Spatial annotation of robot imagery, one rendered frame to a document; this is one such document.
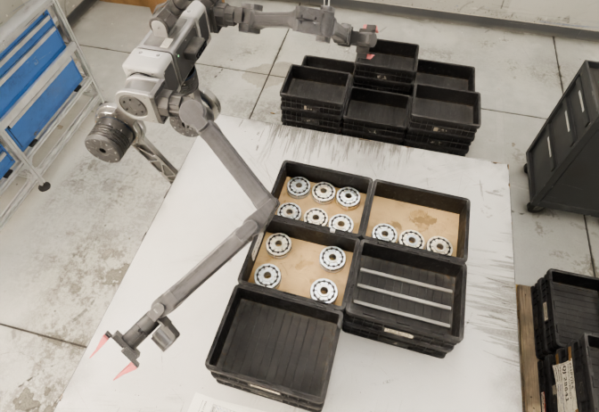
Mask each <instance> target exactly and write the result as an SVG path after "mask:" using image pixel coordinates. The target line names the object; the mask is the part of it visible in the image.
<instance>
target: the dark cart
mask: <svg viewBox="0 0 599 412"><path fill-rule="evenodd" d="M526 159H527V163H526V164H525V165H524V166H523V169H524V172H525V173H527V174H528V180H529V198H530V202H529V203H528V204H527V210H528V212H531V213H537V212H540V211H542V210H544V208H548V209H554V210H562V211H568V212H572V213H577V214H582V215H587V216H591V217H597V218H599V62H596V61H589V60H584V62H583V64H582V65H581V67H580V69H579V70H578V72H577V74H576V75H575V77H574V78H573V80H572V81H571V82H570V84H569V86H568V87H567V89H566V90H565V92H564V94H563V95H562V97H561V99H560V100H559V102H558V103H557V104H556V105H555V107H554V109H553V111H552V112H551V114H550V115H549V117H548V118H547V120H546V122H545V124H544V125H543V127H542V128H541V129H540V130H539V132H538V134H537V136H536V137H535V139H534V140H533V142H532V143H531V145H530V147H529V149H528V150H527V151H526Z"/></svg>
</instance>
